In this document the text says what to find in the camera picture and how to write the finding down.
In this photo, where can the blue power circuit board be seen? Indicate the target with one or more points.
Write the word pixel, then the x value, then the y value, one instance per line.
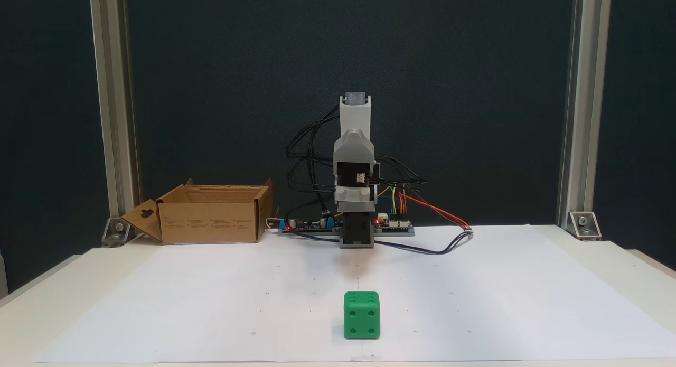
pixel 306 225

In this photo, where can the green die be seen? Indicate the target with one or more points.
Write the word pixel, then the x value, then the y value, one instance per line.
pixel 362 317

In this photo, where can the brown cardboard box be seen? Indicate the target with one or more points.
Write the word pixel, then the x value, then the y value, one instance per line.
pixel 211 219

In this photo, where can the white paper sheet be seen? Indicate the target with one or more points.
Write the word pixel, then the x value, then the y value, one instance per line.
pixel 211 303

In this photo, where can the aluminium profile post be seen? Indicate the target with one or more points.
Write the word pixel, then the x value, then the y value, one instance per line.
pixel 113 92
pixel 583 92

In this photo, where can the metal corner bracket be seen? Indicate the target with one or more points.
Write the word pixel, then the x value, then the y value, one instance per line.
pixel 117 231
pixel 584 224

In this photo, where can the grey board mounting plate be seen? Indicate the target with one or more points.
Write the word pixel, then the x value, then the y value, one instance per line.
pixel 401 232

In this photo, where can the motor controller circuit board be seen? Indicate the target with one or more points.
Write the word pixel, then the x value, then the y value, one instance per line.
pixel 395 223

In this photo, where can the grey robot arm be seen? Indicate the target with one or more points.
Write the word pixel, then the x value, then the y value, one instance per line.
pixel 355 119

